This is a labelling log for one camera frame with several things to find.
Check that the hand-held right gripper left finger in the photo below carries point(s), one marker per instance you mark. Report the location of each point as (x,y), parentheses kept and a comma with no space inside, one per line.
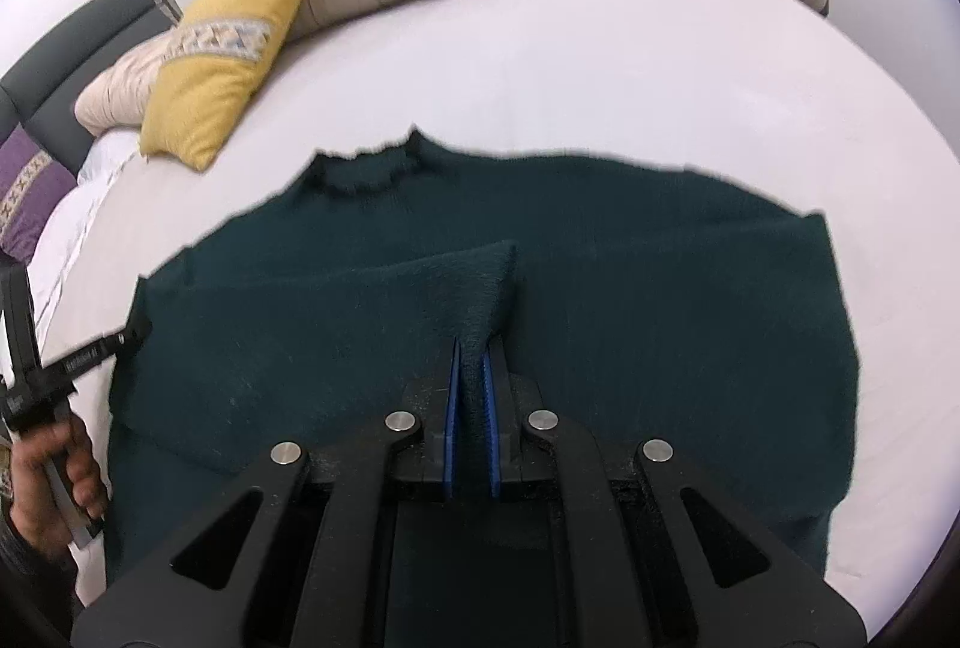
(451,430)

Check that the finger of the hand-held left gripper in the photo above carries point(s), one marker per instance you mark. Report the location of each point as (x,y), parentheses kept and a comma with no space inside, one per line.
(97,352)

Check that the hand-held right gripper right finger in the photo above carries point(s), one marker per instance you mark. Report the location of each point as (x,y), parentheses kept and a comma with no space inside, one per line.
(492,427)

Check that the dark green sweater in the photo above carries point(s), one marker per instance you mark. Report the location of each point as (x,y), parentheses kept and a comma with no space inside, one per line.
(300,288)

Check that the person's left forearm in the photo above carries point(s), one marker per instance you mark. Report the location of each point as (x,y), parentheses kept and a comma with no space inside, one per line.
(22,569)

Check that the person's left hand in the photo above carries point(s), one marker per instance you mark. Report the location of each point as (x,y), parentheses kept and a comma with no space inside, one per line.
(34,483)

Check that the purple patterned pillow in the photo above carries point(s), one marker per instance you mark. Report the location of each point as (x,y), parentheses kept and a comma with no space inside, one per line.
(30,183)

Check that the white pillow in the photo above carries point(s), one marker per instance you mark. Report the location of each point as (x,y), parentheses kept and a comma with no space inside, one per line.
(94,168)

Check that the grey padded headboard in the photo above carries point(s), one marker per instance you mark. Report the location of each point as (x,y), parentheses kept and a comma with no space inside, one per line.
(75,48)

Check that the yellow patterned pillow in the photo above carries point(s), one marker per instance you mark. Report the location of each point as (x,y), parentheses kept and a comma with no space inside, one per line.
(225,55)

